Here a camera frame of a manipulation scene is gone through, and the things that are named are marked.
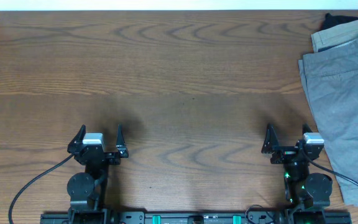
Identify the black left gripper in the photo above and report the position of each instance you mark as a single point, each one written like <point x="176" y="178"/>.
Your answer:
<point x="121" y="151"/>

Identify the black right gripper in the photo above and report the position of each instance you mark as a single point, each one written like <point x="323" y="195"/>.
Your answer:
<point x="283" y="153"/>

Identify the grey shorts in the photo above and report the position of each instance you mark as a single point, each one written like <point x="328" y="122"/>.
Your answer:
<point x="330" y="83"/>

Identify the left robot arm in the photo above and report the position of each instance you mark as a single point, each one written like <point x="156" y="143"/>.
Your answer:
<point x="87" y="189"/>

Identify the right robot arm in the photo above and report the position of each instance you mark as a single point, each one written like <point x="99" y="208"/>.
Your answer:
<point x="307" y="192"/>

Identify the black garment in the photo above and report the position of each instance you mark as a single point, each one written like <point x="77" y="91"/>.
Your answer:
<point x="331" y="21"/>

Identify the khaki shorts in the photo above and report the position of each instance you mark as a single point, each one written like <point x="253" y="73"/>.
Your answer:
<point x="334" y="36"/>

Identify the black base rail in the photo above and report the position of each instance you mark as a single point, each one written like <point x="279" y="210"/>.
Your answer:
<point x="252" y="216"/>

